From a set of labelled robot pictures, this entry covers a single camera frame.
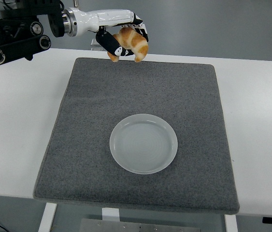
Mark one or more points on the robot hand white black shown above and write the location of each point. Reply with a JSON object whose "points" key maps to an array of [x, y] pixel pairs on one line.
{"points": [[102, 17]]}

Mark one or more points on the croissant bread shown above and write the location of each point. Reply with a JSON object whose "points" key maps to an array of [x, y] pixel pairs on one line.
{"points": [[135, 41]]}

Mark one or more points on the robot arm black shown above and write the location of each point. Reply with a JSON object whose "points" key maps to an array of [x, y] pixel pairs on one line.
{"points": [[10, 36]]}

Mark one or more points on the grey round plate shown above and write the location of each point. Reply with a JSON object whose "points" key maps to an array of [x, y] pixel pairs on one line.
{"points": [[143, 145]]}

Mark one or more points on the small clear floor box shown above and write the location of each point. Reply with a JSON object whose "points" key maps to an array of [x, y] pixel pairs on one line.
{"points": [[93, 45]]}

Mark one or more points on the grey felt mat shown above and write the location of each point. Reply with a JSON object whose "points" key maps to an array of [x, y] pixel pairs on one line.
{"points": [[77, 157]]}

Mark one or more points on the white table leg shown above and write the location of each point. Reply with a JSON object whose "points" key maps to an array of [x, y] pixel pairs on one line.
{"points": [[47, 217], [231, 223]]}

